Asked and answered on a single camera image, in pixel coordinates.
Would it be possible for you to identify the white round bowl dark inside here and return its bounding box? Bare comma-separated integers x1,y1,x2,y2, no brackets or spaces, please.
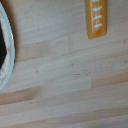
0,2,18,92

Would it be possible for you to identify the orange packet with white print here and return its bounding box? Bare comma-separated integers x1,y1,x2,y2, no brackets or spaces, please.
84,0,109,40

